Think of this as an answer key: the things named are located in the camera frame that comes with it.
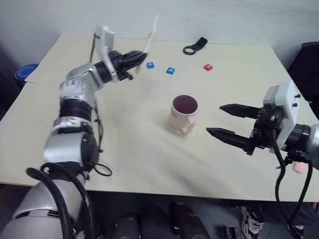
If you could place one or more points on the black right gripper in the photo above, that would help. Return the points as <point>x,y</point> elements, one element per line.
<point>264,129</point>

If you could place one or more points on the blue bowl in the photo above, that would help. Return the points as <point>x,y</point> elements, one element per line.
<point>25,72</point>

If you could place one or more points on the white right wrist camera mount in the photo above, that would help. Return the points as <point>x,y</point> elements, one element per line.
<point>286,99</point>

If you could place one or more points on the red cube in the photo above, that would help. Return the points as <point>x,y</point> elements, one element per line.
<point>208,67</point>

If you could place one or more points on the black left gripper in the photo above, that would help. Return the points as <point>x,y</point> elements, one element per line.
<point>119,65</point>

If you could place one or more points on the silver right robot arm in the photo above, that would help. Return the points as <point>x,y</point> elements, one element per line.
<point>311,142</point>

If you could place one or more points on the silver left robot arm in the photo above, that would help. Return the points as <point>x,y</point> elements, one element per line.
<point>67,144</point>

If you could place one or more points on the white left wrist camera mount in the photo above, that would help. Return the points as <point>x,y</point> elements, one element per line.
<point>106,42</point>

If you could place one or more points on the pink mug with dark inside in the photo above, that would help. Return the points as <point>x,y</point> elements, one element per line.
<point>178,119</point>

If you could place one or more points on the black and white sneaker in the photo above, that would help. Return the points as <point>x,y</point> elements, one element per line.
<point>297,231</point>
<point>251,221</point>

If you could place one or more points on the pink cube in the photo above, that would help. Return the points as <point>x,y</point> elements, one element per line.
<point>299,168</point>

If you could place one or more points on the blue cube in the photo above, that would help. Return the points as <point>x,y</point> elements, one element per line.
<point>150,65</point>
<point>170,70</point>

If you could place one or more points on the dark rounded shape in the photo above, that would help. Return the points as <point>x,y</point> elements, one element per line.
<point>127,226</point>

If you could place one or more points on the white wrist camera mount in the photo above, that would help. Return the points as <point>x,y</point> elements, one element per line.
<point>106,42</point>
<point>286,99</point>

